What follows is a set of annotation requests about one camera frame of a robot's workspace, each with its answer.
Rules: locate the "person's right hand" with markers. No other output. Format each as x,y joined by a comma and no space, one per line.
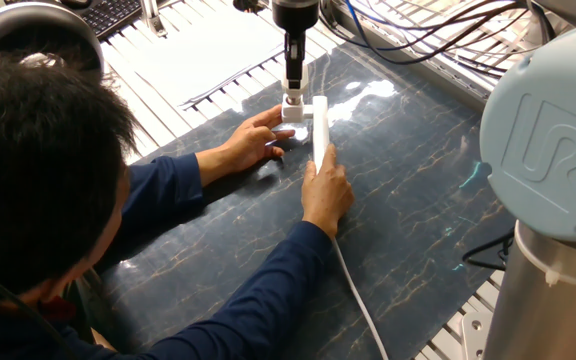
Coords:
325,195

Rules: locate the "person's left hand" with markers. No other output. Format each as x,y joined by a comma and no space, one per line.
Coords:
253,145

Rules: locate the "white paper stack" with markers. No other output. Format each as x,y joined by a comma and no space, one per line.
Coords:
203,55

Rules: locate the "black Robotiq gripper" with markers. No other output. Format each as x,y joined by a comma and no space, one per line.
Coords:
295,20

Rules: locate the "right forearm blue sleeve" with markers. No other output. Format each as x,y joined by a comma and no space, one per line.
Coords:
253,295

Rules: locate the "black keyboard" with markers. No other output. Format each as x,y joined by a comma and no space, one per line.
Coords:
110,15

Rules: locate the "dark blue marble mat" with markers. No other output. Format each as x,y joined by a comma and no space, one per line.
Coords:
418,190

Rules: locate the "aluminium post with bracket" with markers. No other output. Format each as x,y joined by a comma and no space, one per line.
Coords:
150,15

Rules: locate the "aluminium corner bracket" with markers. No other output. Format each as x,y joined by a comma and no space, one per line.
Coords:
474,332

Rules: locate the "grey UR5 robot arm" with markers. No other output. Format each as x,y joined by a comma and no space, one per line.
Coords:
548,140

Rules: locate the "left forearm blue sleeve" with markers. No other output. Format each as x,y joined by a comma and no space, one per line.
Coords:
163,195

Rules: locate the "white power strip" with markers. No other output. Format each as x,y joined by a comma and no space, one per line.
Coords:
320,132

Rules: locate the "white bulb holder adapter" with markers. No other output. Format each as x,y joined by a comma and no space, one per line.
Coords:
293,112

